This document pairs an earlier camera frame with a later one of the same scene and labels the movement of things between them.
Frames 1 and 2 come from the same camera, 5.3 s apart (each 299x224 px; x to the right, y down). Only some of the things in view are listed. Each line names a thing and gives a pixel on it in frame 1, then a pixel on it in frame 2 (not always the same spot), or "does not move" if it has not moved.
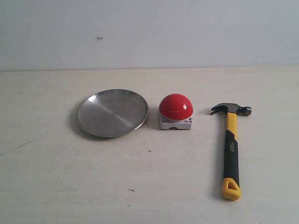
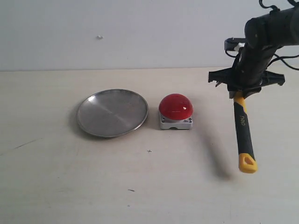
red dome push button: x=176 y=110 does not move
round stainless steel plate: x=112 y=113 does not move
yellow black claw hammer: x=231 y=188 -> x=247 y=163
